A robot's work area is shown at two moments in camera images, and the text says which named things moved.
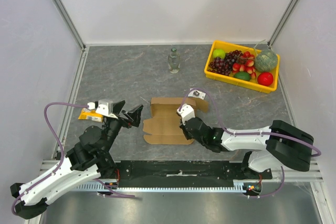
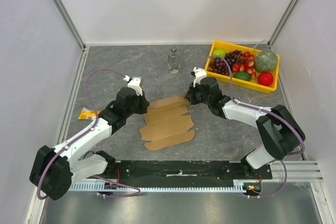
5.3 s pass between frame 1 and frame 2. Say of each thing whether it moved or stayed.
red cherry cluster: stayed
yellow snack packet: stayed
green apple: stayed
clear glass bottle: stayed
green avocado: stayed
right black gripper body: moved
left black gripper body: moved
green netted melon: stayed
